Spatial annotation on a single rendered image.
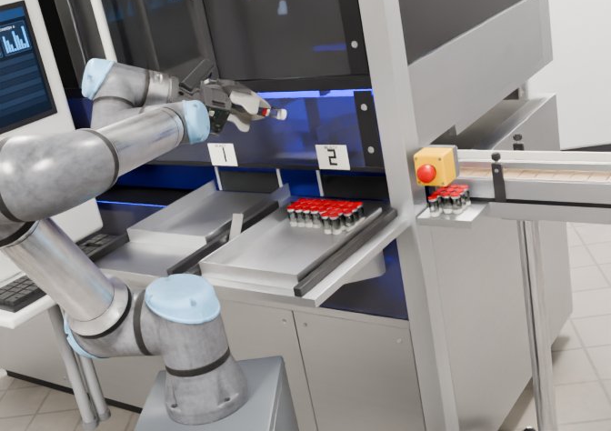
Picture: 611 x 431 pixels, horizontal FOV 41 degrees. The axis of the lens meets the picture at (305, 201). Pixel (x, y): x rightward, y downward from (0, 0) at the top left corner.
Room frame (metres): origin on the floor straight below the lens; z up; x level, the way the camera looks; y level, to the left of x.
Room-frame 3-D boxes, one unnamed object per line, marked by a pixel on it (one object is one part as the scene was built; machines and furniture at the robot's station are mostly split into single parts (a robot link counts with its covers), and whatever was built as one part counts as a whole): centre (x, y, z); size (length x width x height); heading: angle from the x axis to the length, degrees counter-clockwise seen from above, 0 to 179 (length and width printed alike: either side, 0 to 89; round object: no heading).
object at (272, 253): (1.66, 0.04, 0.90); 0.34 x 0.26 x 0.04; 142
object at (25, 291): (1.97, 0.66, 0.82); 0.40 x 0.14 x 0.02; 141
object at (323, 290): (1.80, 0.15, 0.87); 0.70 x 0.48 x 0.02; 52
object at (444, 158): (1.69, -0.30, 0.99); 0.08 x 0.07 x 0.07; 142
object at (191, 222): (1.96, 0.24, 0.90); 0.34 x 0.26 x 0.04; 142
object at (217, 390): (1.27, 0.24, 0.84); 0.15 x 0.15 x 0.10
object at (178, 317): (1.27, 0.25, 0.96); 0.13 x 0.12 x 0.14; 73
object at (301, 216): (1.75, -0.03, 0.90); 0.18 x 0.02 x 0.05; 52
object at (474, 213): (1.72, -0.34, 0.87); 0.14 x 0.13 x 0.02; 142
